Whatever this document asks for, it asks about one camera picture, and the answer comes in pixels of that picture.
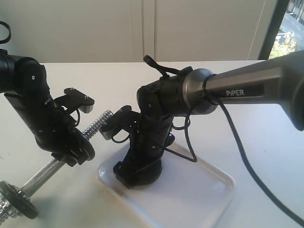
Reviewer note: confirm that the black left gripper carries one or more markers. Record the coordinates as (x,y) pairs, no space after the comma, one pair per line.
(53,130)

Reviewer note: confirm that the chrome dumbbell bar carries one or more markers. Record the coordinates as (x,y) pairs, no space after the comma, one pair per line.
(46,172)

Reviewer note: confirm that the dark window frame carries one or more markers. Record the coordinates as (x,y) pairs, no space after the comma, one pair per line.
(273,28)

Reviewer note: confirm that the white plastic tray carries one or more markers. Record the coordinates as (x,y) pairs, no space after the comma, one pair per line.
(186,195)

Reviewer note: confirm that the black weight plate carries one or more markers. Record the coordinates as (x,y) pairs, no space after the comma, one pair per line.
(17,197)
(148,174)
(87,152)

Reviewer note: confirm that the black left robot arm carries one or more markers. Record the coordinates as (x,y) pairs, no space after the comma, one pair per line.
(23,82)

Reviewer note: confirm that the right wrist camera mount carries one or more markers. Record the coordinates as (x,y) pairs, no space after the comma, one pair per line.
(124,119)

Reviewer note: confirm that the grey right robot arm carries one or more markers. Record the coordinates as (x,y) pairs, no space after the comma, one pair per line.
(186,92)

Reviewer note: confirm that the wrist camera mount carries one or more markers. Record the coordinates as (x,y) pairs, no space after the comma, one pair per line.
(74,100)
(124,119)

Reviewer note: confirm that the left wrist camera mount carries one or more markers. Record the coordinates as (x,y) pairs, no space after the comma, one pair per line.
(74,100)

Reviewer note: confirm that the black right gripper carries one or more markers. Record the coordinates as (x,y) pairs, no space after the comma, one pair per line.
(148,141)

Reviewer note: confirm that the chrome spinlock collar nut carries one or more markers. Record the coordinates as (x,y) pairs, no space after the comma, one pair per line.
(7,210)

